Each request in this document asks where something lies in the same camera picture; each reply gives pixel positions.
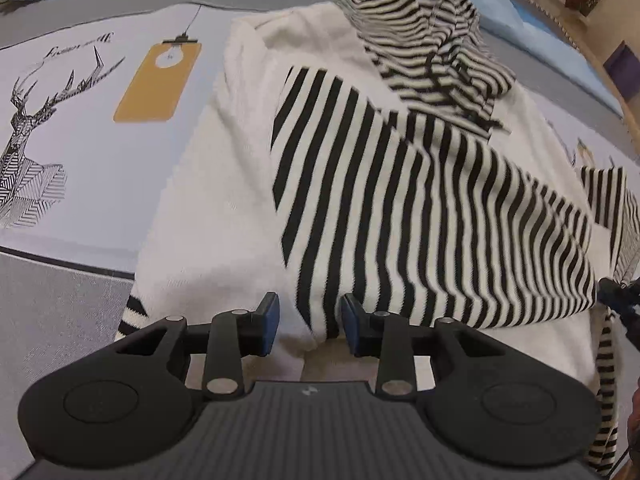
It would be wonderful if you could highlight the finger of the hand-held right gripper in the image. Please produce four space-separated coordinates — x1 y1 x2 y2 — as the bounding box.
597 276 640 352

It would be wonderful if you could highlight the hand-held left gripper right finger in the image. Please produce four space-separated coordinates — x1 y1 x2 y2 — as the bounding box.
340 292 506 401

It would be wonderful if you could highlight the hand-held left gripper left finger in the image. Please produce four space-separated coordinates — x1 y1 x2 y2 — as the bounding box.
116 292 281 401

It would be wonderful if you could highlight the white black striped hoodie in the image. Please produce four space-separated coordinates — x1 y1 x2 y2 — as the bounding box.
115 0 640 479

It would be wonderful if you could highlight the grey deer print bed sheet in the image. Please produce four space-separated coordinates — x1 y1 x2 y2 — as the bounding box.
0 1 640 480

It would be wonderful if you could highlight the purple box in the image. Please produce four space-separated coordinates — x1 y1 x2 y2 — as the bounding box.
604 41 637 87

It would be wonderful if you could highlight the light blue pillow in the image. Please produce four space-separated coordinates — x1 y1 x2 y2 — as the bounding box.
0 0 626 116

